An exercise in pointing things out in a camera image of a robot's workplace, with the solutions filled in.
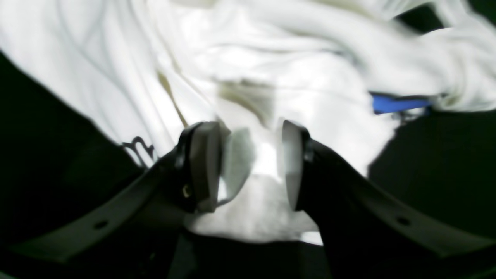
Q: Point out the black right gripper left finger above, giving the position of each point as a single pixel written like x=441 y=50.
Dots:
x=184 y=181

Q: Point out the white printed t-shirt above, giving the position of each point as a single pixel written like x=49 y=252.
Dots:
x=140 y=71

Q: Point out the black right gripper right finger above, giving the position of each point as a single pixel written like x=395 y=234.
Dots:
x=367 y=233

